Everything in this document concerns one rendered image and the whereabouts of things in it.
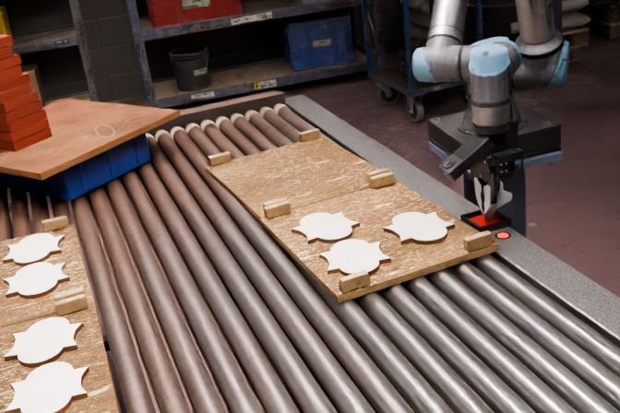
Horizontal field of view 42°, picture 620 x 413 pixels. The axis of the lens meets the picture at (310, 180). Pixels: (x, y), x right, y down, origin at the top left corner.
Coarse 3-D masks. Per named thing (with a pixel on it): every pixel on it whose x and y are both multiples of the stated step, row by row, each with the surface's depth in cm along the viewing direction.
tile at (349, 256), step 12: (348, 240) 164; (360, 240) 164; (336, 252) 160; (348, 252) 160; (360, 252) 159; (372, 252) 158; (336, 264) 156; (348, 264) 155; (360, 264) 154; (372, 264) 154
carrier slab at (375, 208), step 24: (360, 192) 189; (384, 192) 187; (408, 192) 186; (288, 216) 181; (360, 216) 177; (384, 216) 175; (288, 240) 170; (384, 240) 165; (456, 240) 161; (312, 264) 159; (384, 264) 156; (408, 264) 154; (432, 264) 153; (456, 264) 155; (336, 288) 149; (360, 288) 148; (384, 288) 150
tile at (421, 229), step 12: (396, 216) 172; (408, 216) 172; (420, 216) 171; (432, 216) 170; (384, 228) 168; (396, 228) 167; (408, 228) 166; (420, 228) 166; (432, 228) 165; (444, 228) 164; (408, 240) 162; (420, 240) 161; (432, 240) 160
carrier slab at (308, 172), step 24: (312, 144) 224; (216, 168) 215; (240, 168) 213; (264, 168) 211; (288, 168) 209; (312, 168) 207; (336, 168) 205; (360, 168) 203; (240, 192) 198; (264, 192) 196; (288, 192) 194; (312, 192) 192; (336, 192) 191; (264, 216) 183
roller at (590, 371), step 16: (272, 112) 261; (288, 128) 245; (464, 272) 153; (480, 272) 152; (480, 288) 148; (496, 288) 146; (496, 304) 143; (512, 304) 140; (512, 320) 139; (528, 320) 136; (544, 336) 131; (560, 336) 130; (560, 352) 127; (576, 352) 125; (576, 368) 124; (592, 368) 122; (592, 384) 120; (608, 384) 118; (608, 400) 117
